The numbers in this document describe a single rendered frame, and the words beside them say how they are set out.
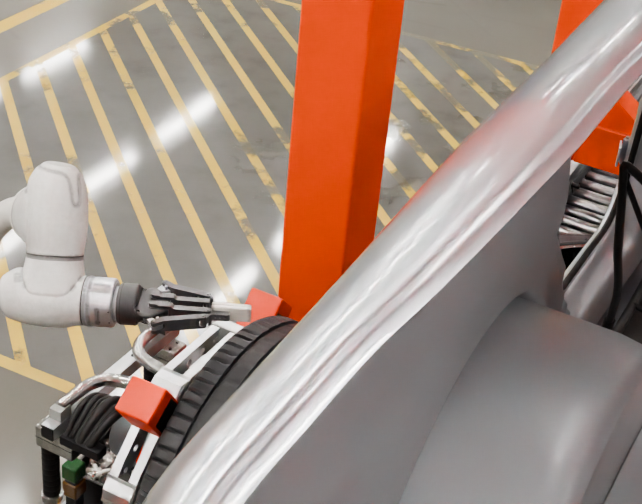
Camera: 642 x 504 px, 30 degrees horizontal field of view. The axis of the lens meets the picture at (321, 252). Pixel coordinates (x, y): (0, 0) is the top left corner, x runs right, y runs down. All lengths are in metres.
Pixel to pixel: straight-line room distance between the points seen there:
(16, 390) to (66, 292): 1.88
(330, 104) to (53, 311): 0.75
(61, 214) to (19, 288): 0.15
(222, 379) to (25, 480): 1.60
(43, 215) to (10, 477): 1.67
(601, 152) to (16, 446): 2.28
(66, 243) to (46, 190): 0.10
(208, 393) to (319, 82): 0.72
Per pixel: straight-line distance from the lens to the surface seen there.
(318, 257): 2.68
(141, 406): 2.14
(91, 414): 2.30
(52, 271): 2.14
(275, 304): 2.44
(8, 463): 3.75
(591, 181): 4.97
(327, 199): 2.60
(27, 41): 6.49
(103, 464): 2.87
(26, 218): 2.16
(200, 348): 2.32
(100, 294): 2.14
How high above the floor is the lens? 2.51
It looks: 32 degrees down
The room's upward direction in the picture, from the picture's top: 6 degrees clockwise
